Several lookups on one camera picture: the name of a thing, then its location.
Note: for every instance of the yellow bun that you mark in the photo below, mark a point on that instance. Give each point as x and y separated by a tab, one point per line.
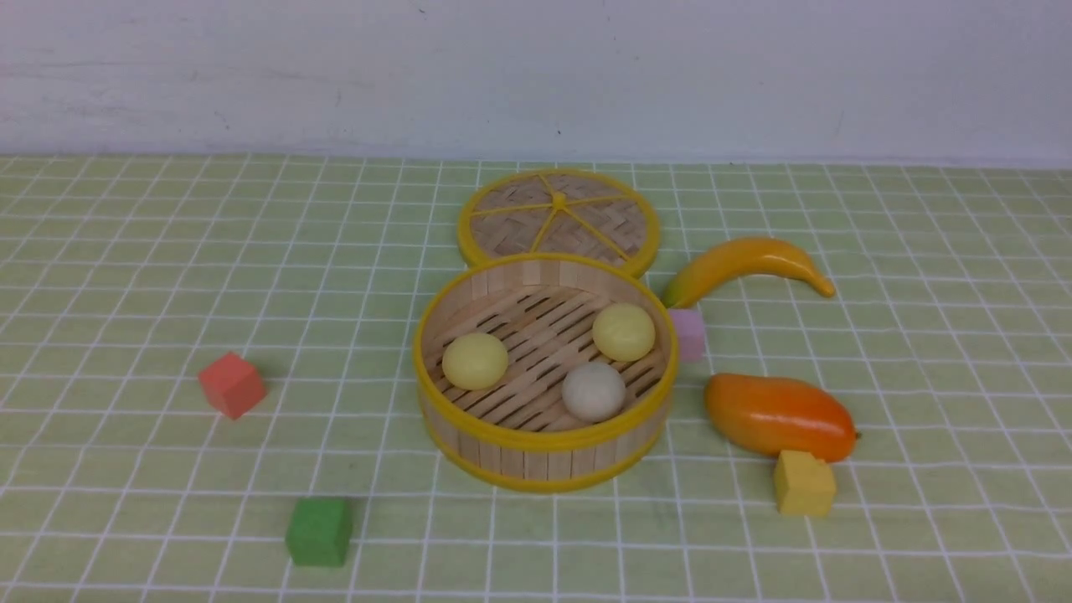
624	332
474	361

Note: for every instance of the white bun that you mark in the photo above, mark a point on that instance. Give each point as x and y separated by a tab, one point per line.
594	392

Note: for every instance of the bamboo steamer tray yellow rim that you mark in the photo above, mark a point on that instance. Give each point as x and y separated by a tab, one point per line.
518	434

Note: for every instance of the bamboo steamer lid yellow rim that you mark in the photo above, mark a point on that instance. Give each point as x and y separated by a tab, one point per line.
560	210

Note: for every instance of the pink foam cube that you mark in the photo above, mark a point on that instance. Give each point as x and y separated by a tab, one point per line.
691	332

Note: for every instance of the yellow toy banana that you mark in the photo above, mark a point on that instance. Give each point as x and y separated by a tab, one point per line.
743	257

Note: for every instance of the orange toy mango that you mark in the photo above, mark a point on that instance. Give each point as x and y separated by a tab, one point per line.
767	415

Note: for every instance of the red cube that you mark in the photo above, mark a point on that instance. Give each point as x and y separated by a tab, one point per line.
232	385

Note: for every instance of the green cube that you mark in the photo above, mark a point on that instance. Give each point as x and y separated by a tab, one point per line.
319	532

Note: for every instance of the yellow cube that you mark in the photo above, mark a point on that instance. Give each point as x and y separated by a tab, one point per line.
804	485

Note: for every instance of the green checkered tablecloth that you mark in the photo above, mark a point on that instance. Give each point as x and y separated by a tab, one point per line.
123	277

